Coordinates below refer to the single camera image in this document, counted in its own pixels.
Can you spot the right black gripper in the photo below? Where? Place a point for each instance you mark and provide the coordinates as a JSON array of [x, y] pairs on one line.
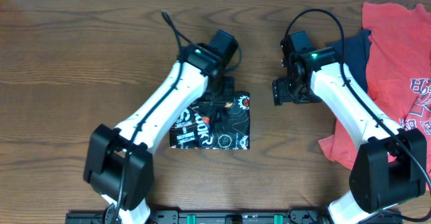
[[282, 95]]

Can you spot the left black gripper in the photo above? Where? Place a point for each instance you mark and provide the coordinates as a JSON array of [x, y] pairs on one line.
[[228, 83]]

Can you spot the black patterned sports jersey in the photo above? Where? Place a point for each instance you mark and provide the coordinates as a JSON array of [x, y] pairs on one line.
[[223, 126]]

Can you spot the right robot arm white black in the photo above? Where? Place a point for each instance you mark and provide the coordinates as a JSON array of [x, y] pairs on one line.
[[390, 162]]

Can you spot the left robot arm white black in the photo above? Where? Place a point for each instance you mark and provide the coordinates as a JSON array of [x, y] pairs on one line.
[[120, 161]]

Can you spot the navy blue garment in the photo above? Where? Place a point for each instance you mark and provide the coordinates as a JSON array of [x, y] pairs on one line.
[[357, 52]]

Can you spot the red printed t-shirt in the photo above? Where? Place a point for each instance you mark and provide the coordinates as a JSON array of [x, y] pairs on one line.
[[398, 68]]

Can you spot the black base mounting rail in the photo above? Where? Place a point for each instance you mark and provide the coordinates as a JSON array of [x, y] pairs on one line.
[[293, 216]]

